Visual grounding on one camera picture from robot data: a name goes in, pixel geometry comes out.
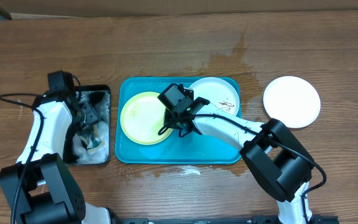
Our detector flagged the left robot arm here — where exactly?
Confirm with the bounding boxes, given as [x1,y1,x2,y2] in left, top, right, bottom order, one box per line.
[0,70,120,224]

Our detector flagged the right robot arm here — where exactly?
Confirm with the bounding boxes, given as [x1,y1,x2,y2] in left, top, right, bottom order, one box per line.
[158,83,316,223]

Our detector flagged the black plastic tray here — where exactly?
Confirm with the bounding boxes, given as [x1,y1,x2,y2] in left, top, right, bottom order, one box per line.
[63,85,111,166]

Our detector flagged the yellow-green plate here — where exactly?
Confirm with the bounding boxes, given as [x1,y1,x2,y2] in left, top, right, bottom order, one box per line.
[120,91,173,145]

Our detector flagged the white plate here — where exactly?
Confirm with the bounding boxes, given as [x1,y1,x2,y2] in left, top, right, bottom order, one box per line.
[262,76,321,128]
[190,77,241,116]

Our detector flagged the teal plastic tray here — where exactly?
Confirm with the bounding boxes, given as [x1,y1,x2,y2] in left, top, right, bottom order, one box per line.
[114,77,241,164]

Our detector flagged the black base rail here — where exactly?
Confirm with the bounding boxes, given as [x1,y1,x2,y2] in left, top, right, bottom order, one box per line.
[104,211,340,224]

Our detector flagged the green yellow sponge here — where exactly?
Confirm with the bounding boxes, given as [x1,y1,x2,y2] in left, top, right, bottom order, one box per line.
[80,124,106,154]

